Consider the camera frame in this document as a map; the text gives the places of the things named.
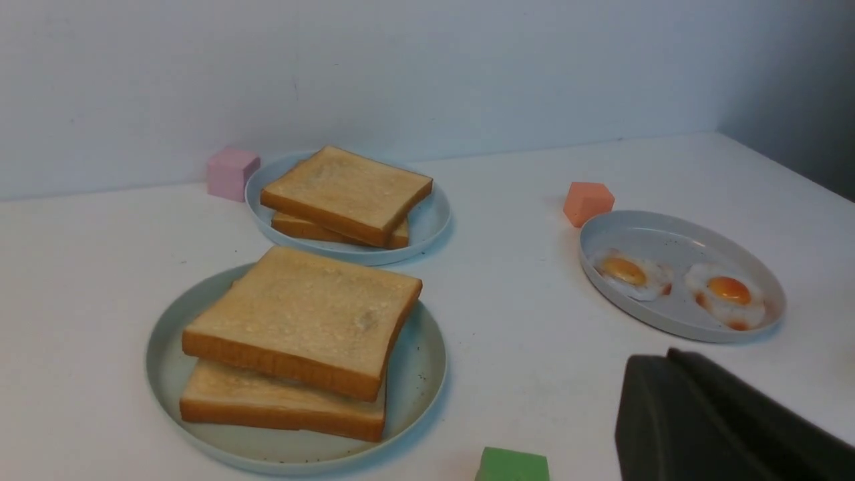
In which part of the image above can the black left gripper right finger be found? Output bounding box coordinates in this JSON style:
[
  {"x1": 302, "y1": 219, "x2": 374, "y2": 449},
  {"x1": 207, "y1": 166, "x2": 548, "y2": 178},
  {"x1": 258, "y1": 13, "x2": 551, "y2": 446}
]
[{"x1": 667, "y1": 348, "x2": 854, "y2": 480}]

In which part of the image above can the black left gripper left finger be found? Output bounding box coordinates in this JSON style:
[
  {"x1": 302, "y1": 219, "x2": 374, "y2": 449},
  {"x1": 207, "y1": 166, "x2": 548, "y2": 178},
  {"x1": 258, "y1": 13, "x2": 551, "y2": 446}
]
[{"x1": 615, "y1": 354, "x2": 782, "y2": 480}]

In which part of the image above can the right fried egg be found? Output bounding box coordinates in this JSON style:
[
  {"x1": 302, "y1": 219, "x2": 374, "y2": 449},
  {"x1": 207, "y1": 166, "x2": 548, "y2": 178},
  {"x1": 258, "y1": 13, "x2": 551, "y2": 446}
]
[{"x1": 682, "y1": 263, "x2": 766, "y2": 331}]

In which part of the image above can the fried egg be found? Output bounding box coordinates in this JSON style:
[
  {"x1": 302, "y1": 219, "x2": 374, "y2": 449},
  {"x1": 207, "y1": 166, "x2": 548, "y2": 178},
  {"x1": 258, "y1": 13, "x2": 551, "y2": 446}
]
[
  {"x1": 590, "y1": 249, "x2": 674, "y2": 302},
  {"x1": 682, "y1": 263, "x2": 766, "y2": 331}
]

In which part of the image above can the left fried egg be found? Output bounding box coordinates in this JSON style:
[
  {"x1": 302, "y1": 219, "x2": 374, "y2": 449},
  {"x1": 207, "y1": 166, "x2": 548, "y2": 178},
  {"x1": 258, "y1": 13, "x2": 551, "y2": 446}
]
[{"x1": 590, "y1": 249, "x2": 674, "y2": 302}]

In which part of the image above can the green cube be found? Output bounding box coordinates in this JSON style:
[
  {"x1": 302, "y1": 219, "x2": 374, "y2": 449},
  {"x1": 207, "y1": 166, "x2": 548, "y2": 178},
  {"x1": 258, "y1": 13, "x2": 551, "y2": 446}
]
[{"x1": 475, "y1": 446, "x2": 551, "y2": 481}]

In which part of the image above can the grey egg plate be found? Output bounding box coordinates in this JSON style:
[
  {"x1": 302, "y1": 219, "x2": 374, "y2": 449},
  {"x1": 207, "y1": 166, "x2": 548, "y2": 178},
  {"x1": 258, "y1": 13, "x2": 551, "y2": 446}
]
[{"x1": 579, "y1": 210, "x2": 787, "y2": 343}]

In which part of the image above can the orange cube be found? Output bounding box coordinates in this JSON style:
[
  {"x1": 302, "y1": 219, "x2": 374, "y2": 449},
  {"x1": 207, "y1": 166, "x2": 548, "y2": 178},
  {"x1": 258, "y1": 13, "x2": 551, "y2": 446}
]
[{"x1": 562, "y1": 182, "x2": 616, "y2": 228}]

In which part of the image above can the light green empty plate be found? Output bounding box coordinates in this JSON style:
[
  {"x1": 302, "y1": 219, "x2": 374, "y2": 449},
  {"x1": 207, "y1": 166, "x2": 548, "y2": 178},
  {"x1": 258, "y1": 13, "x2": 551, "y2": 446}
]
[{"x1": 146, "y1": 264, "x2": 449, "y2": 479}]

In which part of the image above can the grey bread plate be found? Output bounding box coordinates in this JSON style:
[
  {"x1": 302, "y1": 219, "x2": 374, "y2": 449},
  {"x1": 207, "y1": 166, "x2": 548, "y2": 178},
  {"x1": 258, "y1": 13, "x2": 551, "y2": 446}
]
[{"x1": 244, "y1": 150, "x2": 453, "y2": 266}]

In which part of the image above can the pink cube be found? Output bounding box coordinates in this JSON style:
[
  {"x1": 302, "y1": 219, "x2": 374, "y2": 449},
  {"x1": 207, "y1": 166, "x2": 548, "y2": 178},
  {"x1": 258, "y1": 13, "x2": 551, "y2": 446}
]
[{"x1": 206, "y1": 147, "x2": 261, "y2": 203}]

